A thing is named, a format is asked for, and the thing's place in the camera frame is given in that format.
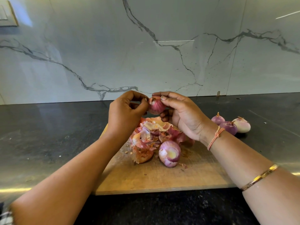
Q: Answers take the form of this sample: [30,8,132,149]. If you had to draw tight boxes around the person's left hand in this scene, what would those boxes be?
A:
[107,90,150,140]

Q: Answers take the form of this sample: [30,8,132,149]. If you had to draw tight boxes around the person's right hand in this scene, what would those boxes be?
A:
[152,91,219,143]

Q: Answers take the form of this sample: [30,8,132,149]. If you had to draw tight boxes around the small red onion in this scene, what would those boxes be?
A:
[211,112,226,126]

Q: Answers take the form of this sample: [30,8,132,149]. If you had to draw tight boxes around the pile of onion peels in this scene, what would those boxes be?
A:
[129,116,196,164]

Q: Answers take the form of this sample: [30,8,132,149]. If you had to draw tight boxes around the red onion with pale patch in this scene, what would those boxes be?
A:
[158,140,182,168]

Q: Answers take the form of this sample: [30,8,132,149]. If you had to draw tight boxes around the brownish red onion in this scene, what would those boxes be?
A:
[232,116,251,134]

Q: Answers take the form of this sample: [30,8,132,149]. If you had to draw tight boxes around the person's right forearm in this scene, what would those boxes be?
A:
[207,131,300,225]

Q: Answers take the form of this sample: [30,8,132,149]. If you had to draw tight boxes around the person's left forearm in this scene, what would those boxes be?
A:
[10,132,125,225]

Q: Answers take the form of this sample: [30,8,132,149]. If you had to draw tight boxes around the wooden cutting board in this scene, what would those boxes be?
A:
[94,118,237,195]

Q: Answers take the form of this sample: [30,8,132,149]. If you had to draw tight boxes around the gold bangle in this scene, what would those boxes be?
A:
[241,163,279,191]

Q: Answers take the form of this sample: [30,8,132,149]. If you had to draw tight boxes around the black white plaid sleeve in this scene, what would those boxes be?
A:
[0,206,14,225]

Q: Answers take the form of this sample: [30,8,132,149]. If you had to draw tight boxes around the orange thread bracelet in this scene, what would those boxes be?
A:
[207,126,226,151]

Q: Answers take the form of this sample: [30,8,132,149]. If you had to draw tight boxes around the white wall switch plate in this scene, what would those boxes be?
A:
[0,0,18,27]

